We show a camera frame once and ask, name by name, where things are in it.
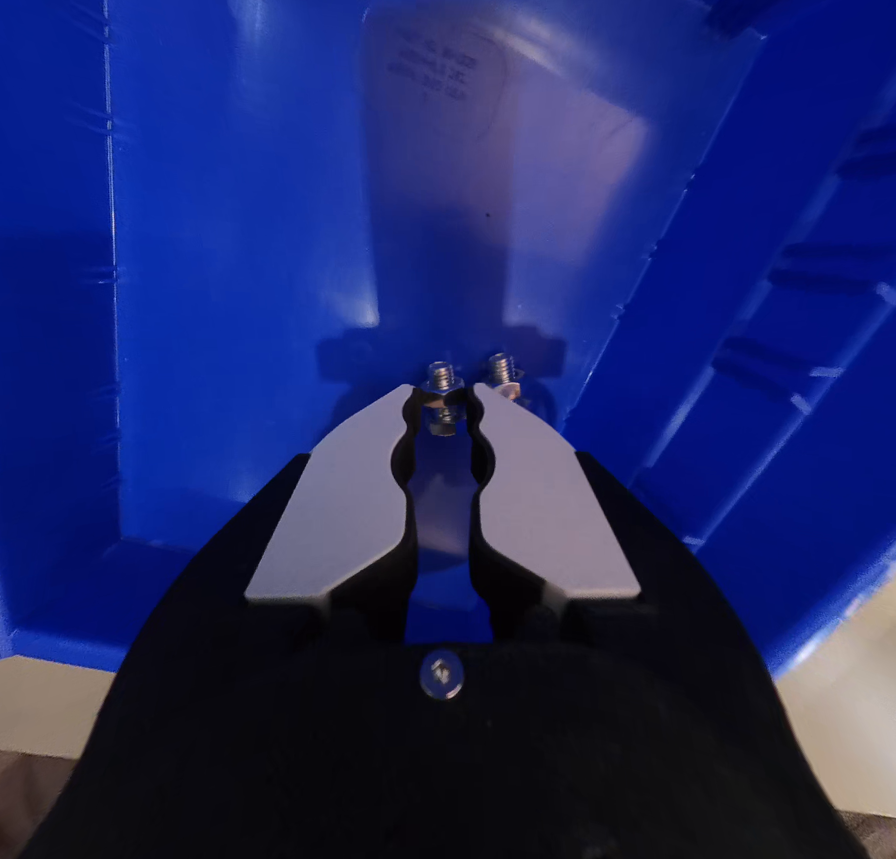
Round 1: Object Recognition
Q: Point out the blue plastic bin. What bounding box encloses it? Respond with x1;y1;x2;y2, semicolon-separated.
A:
0;0;896;678

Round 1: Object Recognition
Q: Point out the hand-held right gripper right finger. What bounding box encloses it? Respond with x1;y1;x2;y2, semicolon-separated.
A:
468;383;641;642

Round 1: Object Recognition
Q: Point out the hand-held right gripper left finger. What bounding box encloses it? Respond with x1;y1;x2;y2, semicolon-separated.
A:
245;383;421;642

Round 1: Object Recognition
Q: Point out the thick steel bolt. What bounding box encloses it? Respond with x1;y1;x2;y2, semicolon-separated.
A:
422;361;464;439
488;353;522;401

